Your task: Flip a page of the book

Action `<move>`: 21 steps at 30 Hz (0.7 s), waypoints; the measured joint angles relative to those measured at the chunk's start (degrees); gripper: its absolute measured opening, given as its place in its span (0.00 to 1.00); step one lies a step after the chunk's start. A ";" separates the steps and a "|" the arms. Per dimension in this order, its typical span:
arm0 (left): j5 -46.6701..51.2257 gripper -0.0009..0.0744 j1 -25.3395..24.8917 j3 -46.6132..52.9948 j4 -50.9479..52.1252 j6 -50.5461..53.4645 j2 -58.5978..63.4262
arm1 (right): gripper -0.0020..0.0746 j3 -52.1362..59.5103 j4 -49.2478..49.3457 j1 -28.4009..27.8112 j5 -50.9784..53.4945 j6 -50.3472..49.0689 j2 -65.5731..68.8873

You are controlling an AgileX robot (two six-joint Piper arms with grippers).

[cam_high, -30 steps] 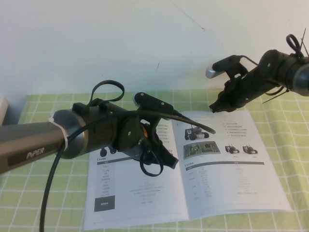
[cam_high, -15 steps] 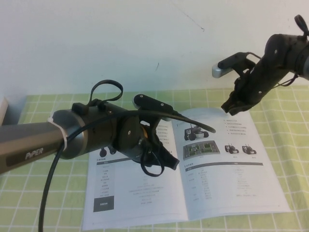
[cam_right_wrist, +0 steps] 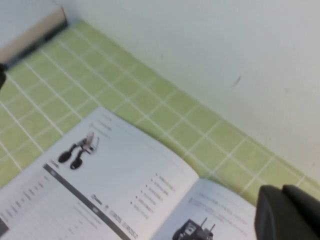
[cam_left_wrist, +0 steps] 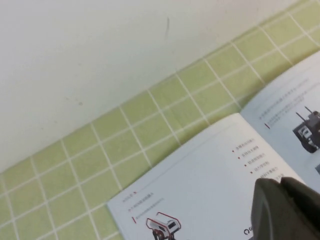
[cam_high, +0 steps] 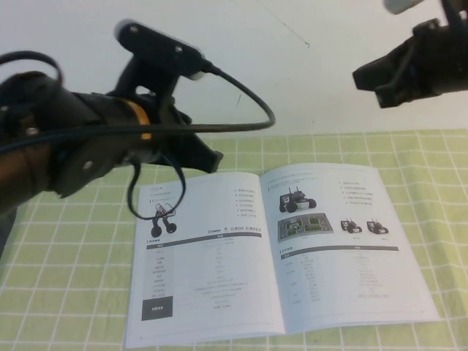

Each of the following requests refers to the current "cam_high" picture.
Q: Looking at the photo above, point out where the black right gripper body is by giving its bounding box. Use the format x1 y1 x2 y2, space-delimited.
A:
397 17 468 100

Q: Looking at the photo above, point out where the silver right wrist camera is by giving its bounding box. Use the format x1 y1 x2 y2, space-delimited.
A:
381 0 422 15

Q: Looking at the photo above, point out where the black left camera cable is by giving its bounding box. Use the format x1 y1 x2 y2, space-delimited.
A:
0 59 276 156

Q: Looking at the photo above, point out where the white product catalogue book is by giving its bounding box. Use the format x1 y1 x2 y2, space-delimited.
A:
123 162 442 349

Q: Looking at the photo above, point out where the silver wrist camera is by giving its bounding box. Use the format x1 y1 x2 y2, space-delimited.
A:
113 18 206 81
381 0 422 15

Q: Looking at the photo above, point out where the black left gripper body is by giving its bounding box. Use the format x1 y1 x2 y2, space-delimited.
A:
144 97 205 170

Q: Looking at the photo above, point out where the thin black gripper wire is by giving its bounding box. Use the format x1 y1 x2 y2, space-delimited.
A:
127 152 188 221

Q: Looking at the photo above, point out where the black left camera mount bracket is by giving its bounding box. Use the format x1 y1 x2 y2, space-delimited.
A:
116 54 181 107

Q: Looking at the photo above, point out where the black flat strap loop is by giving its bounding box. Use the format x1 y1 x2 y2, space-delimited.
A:
0 50 64 89

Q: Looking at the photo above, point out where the green white checkered tablecloth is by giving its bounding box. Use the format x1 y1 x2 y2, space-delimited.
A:
0 129 468 351

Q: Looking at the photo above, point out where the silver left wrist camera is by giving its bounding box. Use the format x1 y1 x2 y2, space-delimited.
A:
113 18 206 81

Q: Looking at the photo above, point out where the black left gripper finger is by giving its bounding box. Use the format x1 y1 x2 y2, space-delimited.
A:
189 135 225 174

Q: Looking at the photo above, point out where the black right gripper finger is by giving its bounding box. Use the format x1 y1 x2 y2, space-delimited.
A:
352 35 418 91
375 72 440 109

